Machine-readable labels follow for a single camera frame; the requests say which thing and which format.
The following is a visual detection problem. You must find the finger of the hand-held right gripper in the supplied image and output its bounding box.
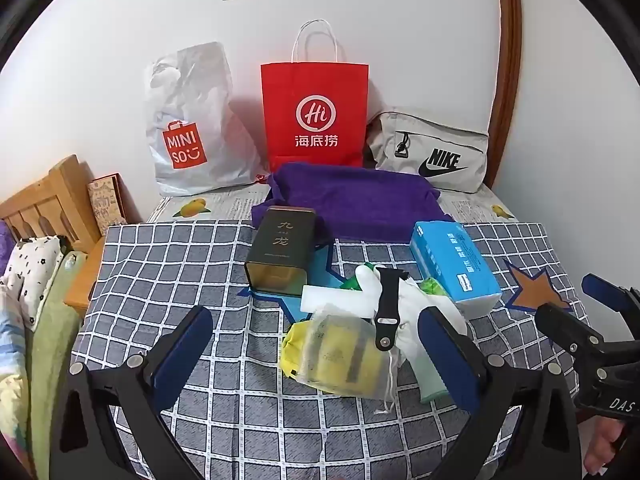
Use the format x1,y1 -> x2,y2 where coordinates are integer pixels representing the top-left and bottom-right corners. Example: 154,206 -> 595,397
535,302 -> 615,386
581,273 -> 640,341

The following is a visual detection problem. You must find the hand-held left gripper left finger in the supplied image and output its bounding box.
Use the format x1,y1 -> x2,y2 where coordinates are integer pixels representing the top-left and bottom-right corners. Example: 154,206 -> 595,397
50,305 -> 214,480

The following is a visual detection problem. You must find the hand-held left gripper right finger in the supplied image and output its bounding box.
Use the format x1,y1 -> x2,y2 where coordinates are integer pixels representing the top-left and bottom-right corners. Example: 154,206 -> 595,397
417,305 -> 584,480

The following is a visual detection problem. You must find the mint green sock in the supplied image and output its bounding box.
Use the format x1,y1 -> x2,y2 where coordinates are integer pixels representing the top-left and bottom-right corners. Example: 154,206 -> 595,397
412,345 -> 453,406

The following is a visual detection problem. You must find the white cotton glove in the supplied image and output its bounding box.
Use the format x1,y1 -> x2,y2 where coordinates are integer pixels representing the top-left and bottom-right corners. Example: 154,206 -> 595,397
350,264 -> 468,366

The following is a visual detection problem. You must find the green pocket tissue pack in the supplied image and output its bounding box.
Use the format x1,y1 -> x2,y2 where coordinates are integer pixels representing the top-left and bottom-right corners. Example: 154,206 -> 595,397
419,277 -> 453,302

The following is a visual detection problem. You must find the black watch strap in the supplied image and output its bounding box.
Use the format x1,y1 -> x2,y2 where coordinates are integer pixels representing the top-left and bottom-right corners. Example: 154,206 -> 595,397
374,266 -> 408,352

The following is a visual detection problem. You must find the translucent mesh drawstring pouch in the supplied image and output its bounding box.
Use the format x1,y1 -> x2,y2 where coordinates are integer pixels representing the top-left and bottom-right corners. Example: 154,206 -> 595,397
287,307 -> 402,416

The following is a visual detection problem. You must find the yellow mini sports bag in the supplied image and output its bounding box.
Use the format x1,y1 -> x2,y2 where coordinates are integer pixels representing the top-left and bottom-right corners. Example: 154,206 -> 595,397
281,319 -> 391,396

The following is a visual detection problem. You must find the green slim packet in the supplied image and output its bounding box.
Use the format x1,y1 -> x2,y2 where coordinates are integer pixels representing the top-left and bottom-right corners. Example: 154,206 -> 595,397
341,261 -> 376,292

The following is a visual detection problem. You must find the white rectangular box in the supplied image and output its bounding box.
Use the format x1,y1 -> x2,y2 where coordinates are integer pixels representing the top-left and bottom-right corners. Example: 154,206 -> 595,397
300,284 -> 376,318

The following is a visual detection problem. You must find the person's right hand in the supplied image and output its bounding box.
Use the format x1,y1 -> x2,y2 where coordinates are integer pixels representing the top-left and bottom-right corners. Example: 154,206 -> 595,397
582,416 -> 633,476

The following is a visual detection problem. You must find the brown star patch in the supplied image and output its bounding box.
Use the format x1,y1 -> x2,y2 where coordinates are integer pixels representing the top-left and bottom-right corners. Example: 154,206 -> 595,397
502,257 -> 573,313

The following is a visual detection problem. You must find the grey checked cloth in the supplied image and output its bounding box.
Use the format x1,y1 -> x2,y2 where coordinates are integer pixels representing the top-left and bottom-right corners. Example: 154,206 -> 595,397
70,220 -> 593,480

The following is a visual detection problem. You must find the blue tissue pack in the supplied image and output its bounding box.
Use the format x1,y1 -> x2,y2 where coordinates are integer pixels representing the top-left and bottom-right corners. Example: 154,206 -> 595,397
410,221 -> 503,317

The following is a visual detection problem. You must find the wooden nightstand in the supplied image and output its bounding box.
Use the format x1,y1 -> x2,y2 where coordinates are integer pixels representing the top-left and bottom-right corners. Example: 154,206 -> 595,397
64,235 -> 108,318

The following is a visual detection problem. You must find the light green blanket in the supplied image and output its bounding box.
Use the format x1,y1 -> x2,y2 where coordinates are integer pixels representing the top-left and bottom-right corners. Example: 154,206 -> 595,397
22,255 -> 86,480

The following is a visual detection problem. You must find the dark rectangular tea tin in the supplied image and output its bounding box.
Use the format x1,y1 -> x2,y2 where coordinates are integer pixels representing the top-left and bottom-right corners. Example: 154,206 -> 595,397
244,206 -> 317,296

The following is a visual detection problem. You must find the blue star patch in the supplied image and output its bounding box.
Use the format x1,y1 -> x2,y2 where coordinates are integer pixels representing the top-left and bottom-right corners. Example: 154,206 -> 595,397
236,240 -> 353,333

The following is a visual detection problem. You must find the newsprint pattern bed sheet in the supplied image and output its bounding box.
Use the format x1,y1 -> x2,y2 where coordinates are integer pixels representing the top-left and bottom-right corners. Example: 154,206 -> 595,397
145,180 -> 518,226

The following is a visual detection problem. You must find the patterned book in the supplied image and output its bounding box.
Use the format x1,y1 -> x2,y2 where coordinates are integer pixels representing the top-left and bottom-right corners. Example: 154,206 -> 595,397
87,173 -> 128,236

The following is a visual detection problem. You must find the white floral pillow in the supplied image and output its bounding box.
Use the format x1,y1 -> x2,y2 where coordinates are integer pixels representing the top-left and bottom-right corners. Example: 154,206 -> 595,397
0,235 -> 68,331

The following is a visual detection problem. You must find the pastel patterned quilt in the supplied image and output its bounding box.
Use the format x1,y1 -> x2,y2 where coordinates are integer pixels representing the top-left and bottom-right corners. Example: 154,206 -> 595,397
0,285 -> 31,461

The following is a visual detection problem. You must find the purple towel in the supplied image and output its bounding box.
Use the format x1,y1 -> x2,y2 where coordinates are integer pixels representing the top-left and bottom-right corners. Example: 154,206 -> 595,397
250,162 -> 456,241

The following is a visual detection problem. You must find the wooden bed headboard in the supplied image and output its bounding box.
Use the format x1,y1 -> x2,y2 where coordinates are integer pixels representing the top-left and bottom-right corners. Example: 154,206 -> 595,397
0,155 -> 103,253

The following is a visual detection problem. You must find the grey fabric zip bag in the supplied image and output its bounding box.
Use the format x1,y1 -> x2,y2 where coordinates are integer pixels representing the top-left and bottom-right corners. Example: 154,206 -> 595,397
367,106 -> 490,195

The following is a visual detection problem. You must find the white plastic shopping bag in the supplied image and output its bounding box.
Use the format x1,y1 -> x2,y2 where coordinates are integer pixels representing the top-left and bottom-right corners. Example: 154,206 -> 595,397
144,41 -> 263,197

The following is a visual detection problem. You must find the red paper carrier bag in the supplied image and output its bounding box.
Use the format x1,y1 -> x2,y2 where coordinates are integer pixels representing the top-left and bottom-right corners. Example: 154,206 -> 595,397
260,19 -> 371,173

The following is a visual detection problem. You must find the brown wooden door frame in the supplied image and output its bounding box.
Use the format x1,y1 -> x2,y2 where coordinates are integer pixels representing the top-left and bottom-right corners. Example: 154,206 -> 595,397
487,0 -> 523,188

